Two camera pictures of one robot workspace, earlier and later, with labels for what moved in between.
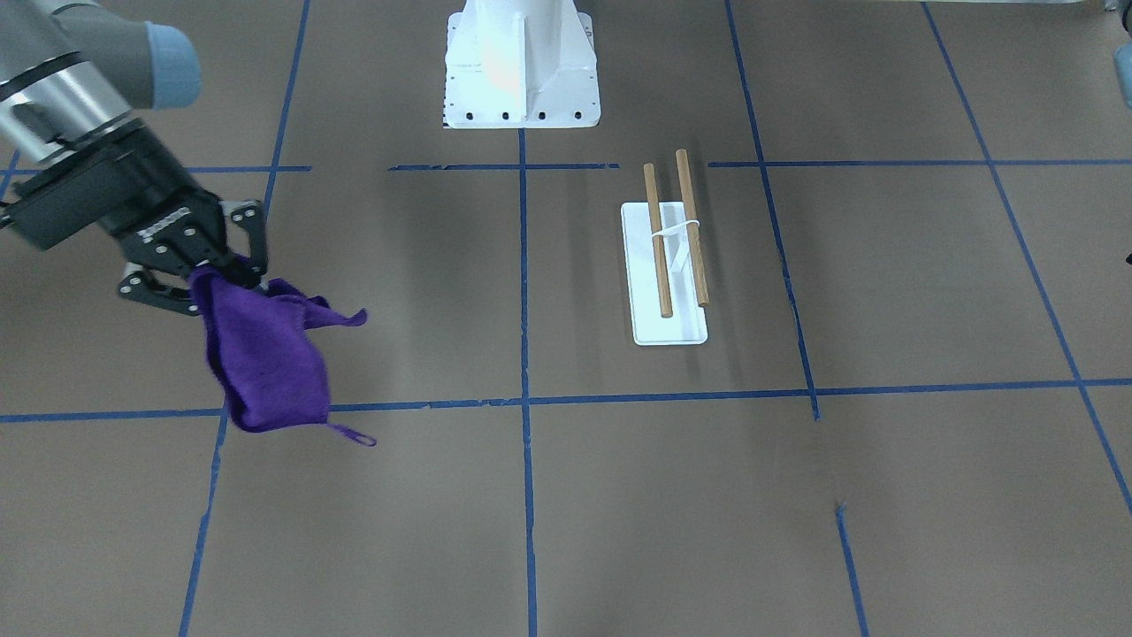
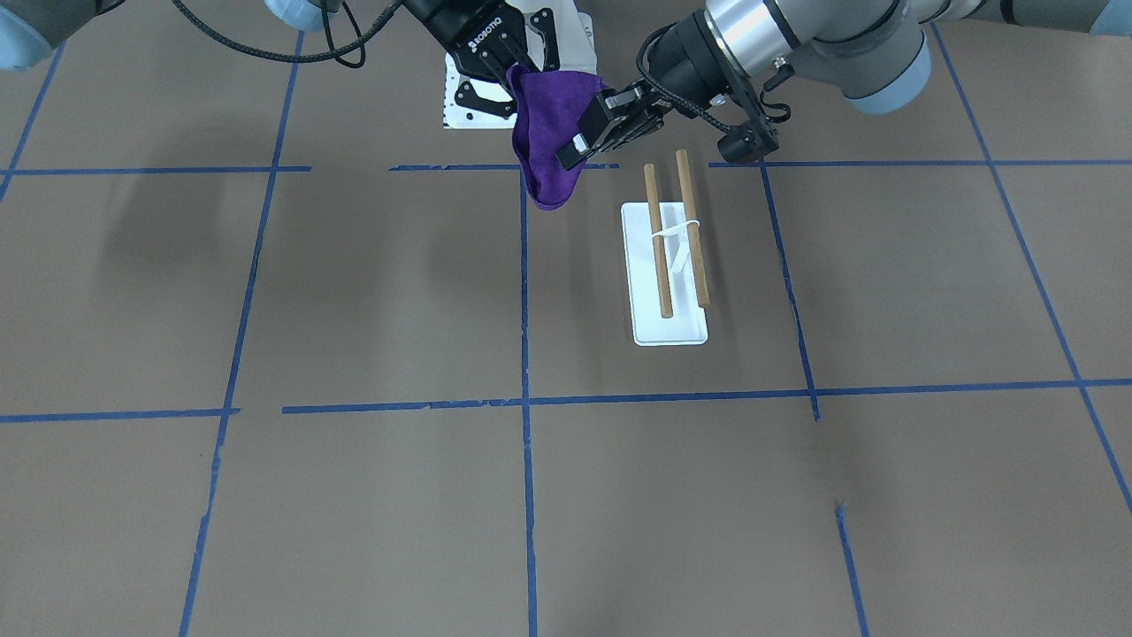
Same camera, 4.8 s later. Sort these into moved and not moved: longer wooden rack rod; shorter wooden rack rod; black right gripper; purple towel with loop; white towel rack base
Moved: purple towel with loop; black right gripper
Not moved: longer wooden rack rod; white towel rack base; shorter wooden rack rod
